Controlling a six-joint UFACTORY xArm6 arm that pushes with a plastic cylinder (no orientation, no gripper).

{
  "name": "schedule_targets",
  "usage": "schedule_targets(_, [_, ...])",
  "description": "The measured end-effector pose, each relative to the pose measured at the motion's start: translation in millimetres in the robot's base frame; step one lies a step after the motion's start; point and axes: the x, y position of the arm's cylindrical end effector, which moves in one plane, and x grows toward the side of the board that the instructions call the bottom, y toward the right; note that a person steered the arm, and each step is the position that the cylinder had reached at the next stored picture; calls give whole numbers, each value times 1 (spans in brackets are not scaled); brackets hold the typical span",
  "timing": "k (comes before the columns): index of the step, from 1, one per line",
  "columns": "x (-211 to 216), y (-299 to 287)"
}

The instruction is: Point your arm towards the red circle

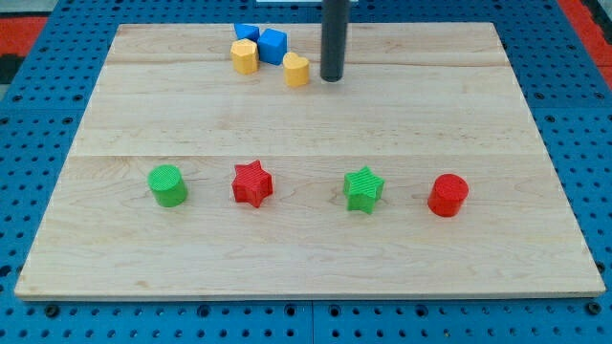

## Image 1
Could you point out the black cylindrical robot arm rod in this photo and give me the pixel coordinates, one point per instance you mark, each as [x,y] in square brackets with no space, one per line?
[334,23]

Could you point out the red star block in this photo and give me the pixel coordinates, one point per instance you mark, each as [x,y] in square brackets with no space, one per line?
[251,184]

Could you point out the green star block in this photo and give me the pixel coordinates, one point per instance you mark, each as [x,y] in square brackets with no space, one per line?
[362,189]

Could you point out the yellow heart block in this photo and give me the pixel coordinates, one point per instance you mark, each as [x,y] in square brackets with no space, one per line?
[296,69]

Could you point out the blue cube block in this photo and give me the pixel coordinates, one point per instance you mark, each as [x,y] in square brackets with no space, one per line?
[272,46]

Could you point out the light wooden board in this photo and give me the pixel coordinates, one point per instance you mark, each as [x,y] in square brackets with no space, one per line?
[417,100]

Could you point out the yellow hexagon block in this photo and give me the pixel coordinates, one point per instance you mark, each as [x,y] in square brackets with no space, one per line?
[244,56]

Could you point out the green cylinder block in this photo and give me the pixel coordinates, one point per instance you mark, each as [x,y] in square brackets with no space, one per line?
[167,185]

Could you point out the red cylinder block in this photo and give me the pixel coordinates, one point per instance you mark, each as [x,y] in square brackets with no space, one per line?
[447,195]

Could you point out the blue flat block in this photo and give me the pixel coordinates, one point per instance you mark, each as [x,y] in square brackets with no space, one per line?
[246,31]

